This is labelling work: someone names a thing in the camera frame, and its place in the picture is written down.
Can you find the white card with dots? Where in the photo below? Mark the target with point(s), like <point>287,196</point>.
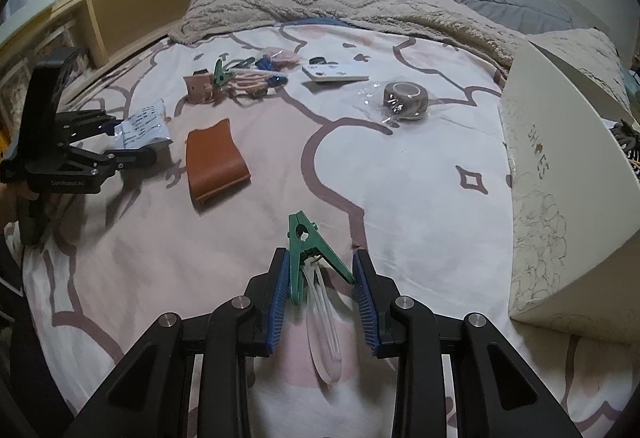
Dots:
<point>335,73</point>

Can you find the white packet with text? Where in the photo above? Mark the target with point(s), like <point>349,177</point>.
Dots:
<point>145,125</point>

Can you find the blue bed sheet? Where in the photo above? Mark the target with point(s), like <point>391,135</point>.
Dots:
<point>315,21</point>

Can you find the white box container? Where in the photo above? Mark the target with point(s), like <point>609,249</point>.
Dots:
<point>550,218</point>

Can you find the pink and white printed blanket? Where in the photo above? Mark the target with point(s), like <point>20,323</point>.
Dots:
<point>400,178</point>

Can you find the blue hair clip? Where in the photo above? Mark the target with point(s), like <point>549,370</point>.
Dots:
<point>264,64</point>

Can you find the wooden shelf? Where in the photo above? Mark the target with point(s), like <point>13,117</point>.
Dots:
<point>140,3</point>

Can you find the green clothespin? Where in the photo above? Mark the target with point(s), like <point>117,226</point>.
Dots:
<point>221,74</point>
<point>305,248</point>

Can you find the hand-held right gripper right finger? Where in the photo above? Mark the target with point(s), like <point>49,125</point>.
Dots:
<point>365,308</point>

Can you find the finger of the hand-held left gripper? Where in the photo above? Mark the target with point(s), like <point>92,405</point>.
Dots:
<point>95,123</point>
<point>130,158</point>

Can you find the pink plastic packet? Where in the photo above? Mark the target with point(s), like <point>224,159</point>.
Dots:
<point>277,56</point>

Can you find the brown leather pouch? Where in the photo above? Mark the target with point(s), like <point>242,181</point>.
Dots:
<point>215,163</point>

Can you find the pink leather holder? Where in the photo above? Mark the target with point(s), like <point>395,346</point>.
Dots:
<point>197,87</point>

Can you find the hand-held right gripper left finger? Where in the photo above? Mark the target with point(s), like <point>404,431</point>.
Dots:
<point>278,308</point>

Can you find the tape roll in clear wrap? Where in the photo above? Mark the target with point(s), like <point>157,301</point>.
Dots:
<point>406,100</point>

